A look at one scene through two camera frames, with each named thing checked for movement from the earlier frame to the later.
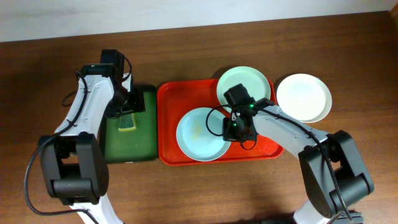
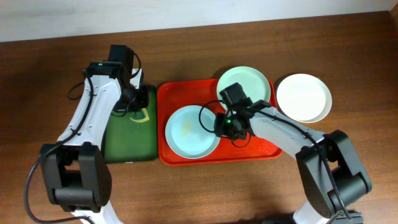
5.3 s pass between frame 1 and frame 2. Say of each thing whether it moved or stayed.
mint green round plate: stayed
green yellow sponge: moved
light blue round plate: moved
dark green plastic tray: stayed
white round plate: stayed
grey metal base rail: stayed
